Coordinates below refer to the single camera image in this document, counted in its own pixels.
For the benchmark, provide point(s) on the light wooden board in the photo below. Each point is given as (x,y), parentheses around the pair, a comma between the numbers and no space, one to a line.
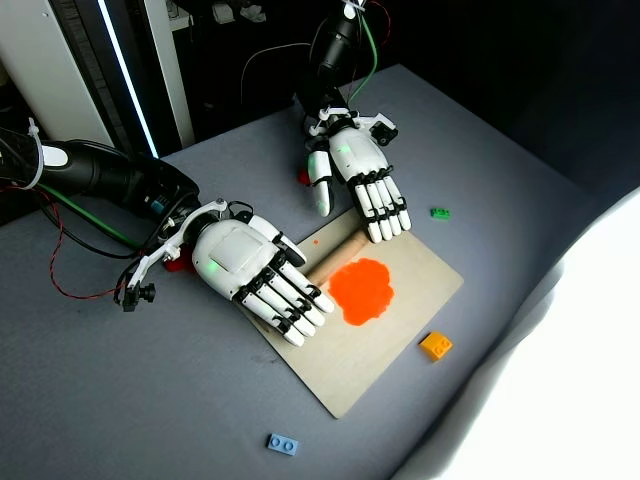
(375,360)

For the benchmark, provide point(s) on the white backdrop cloth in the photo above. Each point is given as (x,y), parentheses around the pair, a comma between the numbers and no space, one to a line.
(575,350)

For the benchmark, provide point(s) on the flat blue toy brick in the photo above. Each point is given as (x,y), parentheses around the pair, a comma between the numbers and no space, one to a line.
(282,444)

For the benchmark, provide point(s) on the red star block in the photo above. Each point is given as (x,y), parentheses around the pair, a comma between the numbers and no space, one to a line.
(177,262)

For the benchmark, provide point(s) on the orange toy brick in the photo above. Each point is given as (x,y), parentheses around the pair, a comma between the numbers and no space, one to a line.
(436,346)

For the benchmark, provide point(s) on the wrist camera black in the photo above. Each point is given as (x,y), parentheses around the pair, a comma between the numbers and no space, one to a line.
(384,134)
(137,296)

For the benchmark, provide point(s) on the small green brick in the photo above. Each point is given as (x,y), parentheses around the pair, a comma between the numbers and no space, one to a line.
(440,213)

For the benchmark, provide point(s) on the small red brick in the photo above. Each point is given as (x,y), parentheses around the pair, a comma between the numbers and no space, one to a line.
(303,177)

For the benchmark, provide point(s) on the white cabinet with light strip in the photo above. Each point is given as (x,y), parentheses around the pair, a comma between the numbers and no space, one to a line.
(55,75)

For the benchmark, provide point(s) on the grey table cloth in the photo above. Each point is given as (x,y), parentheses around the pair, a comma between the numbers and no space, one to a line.
(125,390)

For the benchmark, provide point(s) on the flat orange dough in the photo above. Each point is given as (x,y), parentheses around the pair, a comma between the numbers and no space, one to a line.
(360,290)

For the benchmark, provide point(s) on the wooden rolling pin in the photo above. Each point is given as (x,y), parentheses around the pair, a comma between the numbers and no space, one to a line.
(335,260)

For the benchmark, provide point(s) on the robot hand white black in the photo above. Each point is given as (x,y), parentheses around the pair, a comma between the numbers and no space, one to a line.
(357,155)
(230,255)

